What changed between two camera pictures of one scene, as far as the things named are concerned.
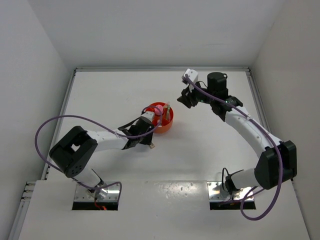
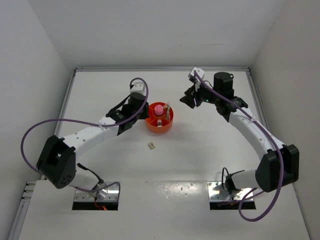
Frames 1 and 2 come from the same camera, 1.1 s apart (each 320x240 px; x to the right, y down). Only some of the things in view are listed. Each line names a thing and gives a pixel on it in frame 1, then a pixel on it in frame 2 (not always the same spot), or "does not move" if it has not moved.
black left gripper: x=147 y=140 -> x=144 y=114
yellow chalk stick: x=168 y=108 does not move
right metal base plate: x=216 y=193 does not move
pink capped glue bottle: x=157 y=111 does not move
